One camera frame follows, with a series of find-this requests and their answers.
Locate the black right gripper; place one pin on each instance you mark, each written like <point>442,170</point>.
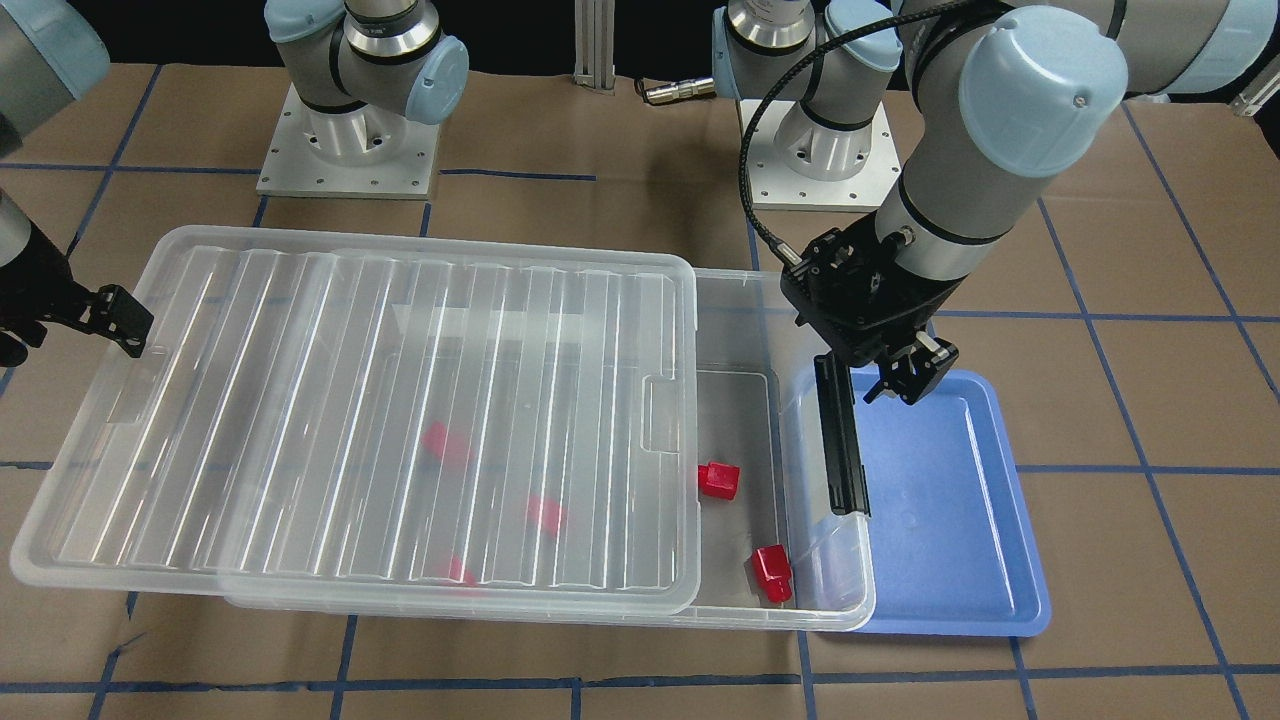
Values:
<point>38,283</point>

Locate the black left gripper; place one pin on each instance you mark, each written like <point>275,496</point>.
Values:
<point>928,302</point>

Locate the clear plastic box lid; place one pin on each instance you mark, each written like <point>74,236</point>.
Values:
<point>137,490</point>

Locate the red block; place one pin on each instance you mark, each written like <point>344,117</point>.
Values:
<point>719,480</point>
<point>546,515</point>
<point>450,447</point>
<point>773,572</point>
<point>457,574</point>

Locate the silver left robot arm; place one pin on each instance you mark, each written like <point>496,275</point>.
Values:
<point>1012,93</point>

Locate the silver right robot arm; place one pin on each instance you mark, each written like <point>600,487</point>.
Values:
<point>347,58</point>

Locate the blue plastic tray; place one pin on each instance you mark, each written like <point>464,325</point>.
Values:
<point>946,546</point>

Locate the clear plastic storage box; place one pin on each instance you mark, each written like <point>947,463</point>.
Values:
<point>780,480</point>

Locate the black box latch handle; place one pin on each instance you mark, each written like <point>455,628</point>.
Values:
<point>845,474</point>

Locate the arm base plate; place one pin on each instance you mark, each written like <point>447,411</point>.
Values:
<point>794,164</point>
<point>367,153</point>

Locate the aluminium frame post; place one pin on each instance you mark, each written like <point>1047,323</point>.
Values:
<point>593,29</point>

